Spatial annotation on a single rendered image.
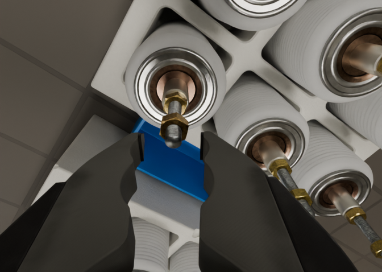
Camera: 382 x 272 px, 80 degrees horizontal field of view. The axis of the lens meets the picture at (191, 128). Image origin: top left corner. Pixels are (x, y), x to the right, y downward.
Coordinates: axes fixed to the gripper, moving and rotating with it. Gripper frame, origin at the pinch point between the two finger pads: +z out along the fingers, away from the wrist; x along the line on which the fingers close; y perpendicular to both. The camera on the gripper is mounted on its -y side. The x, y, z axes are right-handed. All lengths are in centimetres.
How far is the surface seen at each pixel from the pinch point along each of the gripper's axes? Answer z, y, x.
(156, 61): 9.1, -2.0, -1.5
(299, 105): 16.4, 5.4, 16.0
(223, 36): 16.4, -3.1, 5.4
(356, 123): 13.5, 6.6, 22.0
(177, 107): 4.3, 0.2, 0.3
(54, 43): 34.5, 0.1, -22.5
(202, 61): 8.9, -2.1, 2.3
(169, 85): 7.7, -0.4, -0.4
